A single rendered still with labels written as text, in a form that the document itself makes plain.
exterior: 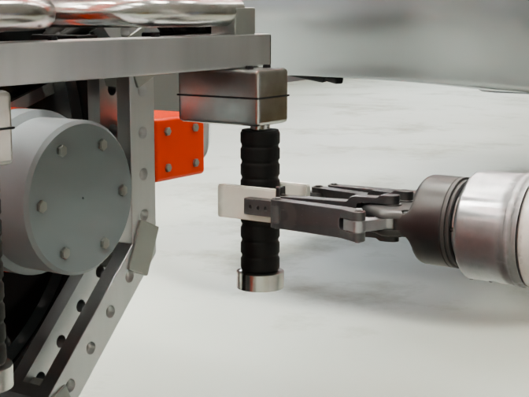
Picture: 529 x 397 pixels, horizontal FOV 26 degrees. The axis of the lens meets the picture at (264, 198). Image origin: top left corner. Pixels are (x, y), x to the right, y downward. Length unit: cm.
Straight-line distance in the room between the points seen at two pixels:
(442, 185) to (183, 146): 43
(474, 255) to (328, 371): 235
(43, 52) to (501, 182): 36
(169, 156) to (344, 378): 198
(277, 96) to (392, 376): 223
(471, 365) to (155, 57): 248
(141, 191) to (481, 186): 45
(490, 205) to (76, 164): 33
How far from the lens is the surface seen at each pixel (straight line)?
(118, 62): 90
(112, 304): 122
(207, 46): 99
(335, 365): 329
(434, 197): 93
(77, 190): 94
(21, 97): 124
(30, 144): 92
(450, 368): 330
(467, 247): 90
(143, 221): 124
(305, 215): 96
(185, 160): 129
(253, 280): 104
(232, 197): 103
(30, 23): 84
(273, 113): 103
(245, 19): 104
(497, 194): 90
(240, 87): 102
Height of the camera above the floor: 100
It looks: 10 degrees down
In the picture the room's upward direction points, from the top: straight up
